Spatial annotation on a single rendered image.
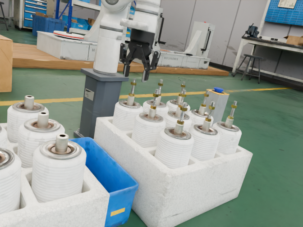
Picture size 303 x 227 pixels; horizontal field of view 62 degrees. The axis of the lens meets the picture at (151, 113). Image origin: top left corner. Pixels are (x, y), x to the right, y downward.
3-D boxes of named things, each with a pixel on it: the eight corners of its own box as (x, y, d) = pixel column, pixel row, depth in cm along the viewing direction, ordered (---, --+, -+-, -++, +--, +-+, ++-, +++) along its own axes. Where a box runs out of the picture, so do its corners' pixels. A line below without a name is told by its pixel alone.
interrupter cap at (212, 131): (221, 133, 77) (221, 130, 77) (211, 138, 71) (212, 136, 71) (199, 124, 81) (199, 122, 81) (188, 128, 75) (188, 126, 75)
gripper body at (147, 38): (161, 32, 79) (155, 61, 82) (138, 27, 83) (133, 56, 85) (150, 29, 73) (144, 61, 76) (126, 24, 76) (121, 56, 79)
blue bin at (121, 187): (55, 172, 83) (58, 139, 79) (86, 166, 90) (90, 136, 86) (96, 237, 62) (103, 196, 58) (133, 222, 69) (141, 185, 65)
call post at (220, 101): (188, 154, 116) (205, 89, 106) (198, 152, 120) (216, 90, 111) (199, 162, 111) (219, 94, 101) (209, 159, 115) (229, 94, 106)
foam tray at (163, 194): (89, 162, 93) (96, 117, 88) (167, 147, 118) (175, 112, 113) (155, 236, 66) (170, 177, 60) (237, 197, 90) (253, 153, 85)
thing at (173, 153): (185, 198, 72) (202, 141, 66) (156, 202, 68) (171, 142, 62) (169, 179, 80) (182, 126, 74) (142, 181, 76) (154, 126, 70)
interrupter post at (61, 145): (52, 149, 48) (53, 133, 47) (65, 147, 50) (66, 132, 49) (57, 155, 47) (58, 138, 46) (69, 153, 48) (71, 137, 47)
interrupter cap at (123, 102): (125, 100, 90) (125, 98, 90) (144, 106, 87) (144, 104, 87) (114, 104, 83) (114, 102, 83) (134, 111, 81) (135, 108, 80)
